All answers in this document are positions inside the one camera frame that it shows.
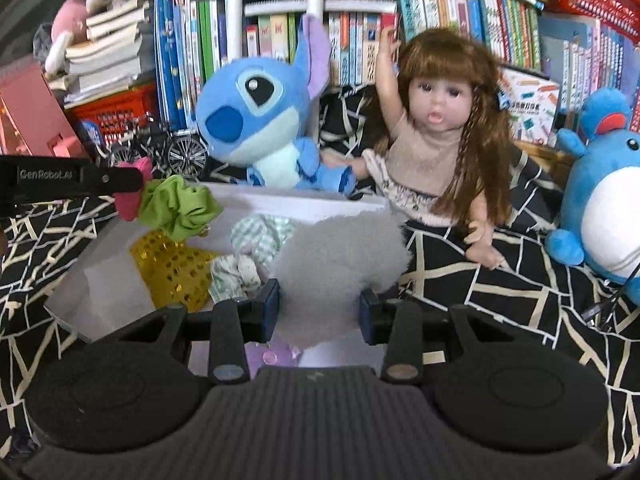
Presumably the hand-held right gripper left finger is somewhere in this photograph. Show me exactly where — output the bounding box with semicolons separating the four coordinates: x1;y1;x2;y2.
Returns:
117;278;282;386

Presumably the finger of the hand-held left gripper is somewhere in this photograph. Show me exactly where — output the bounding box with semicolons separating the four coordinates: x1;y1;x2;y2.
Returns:
100;165;147;195

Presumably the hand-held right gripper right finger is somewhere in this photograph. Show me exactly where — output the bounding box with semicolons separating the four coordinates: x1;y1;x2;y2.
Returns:
359;287;521;386

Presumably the purple plush toy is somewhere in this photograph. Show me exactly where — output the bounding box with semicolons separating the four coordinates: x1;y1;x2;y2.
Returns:
247;335;303;378

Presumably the green scrunchie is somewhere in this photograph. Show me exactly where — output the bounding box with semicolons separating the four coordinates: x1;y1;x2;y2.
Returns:
137;175;224;243

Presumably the white fluffy plush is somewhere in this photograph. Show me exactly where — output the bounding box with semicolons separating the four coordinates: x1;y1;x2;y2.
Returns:
270;210;413;348

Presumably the green checkered cloth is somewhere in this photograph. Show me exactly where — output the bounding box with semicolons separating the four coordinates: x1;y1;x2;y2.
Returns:
209;214;298;303

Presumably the gold sequin bow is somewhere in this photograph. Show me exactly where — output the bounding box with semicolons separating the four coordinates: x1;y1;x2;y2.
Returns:
129;227;221;313

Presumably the white cardboard box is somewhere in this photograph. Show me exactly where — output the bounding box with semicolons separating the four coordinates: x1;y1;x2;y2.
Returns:
44;182;403;378

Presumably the blue round badge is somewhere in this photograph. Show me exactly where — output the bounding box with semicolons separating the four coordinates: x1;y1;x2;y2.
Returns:
77;120;103;148

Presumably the miniature bicycle model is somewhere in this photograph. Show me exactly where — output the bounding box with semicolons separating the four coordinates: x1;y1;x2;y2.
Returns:
95;115;208;181

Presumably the pink miniature house model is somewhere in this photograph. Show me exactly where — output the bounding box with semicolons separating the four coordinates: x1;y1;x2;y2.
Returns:
0;65;91;161

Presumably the stack of flat books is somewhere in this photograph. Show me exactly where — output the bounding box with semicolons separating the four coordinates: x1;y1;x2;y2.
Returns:
62;0;156;106

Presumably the black patterned blanket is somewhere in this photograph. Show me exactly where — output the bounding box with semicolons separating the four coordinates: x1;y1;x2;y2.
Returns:
0;85;640;466

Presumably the blue big-eared plush toy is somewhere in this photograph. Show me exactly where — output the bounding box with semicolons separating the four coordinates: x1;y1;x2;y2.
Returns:
194;14;358;193

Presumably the pink plush toy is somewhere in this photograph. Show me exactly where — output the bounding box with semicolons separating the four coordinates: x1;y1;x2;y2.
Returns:
42;0;113;73

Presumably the long-haired doll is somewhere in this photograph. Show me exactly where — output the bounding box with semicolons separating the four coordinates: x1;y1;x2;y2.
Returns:
352;27;516;268

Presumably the row of upright books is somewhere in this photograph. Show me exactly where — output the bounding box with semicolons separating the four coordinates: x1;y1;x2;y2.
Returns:
152;0;640;131

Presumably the blue round white-bellied plush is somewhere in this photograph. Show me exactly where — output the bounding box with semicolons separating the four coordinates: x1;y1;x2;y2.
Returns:
544;87;640;306

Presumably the colourful printed white box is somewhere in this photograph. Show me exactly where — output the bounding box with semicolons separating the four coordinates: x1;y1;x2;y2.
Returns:
497;65;561;148

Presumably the black cable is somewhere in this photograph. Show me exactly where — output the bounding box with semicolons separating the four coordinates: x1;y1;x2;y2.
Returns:
580;260;640;333

